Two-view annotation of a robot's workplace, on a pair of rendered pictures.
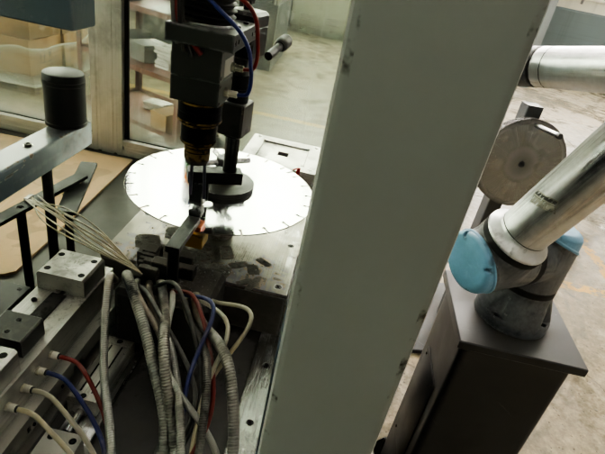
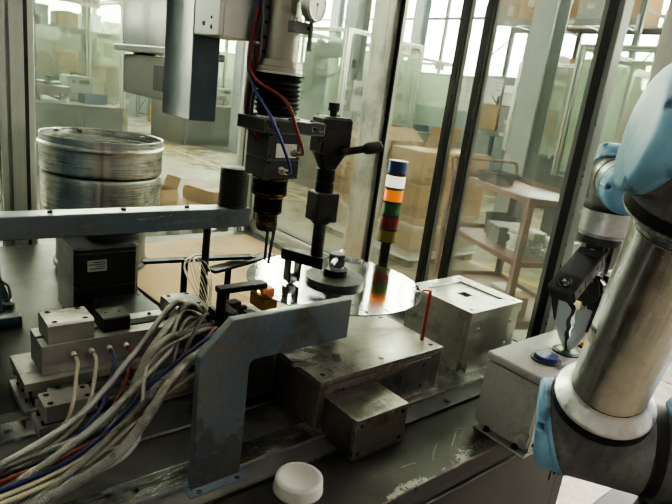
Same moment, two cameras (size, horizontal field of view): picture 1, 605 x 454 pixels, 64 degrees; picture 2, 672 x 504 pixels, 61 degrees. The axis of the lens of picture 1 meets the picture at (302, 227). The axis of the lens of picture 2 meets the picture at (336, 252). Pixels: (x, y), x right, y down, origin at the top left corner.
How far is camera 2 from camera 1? 0.59 m
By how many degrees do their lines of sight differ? 45
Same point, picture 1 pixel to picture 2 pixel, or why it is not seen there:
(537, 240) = (593, 393)
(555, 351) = not seen: outside the picture
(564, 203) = (601, 331)
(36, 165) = (183, 219)
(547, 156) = not seen: outside the picture
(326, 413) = not seen: outside the picture
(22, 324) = (116, 313)
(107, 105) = (354, 237)
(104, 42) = (360, 183)
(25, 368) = (97, 337)
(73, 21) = (190, 113)
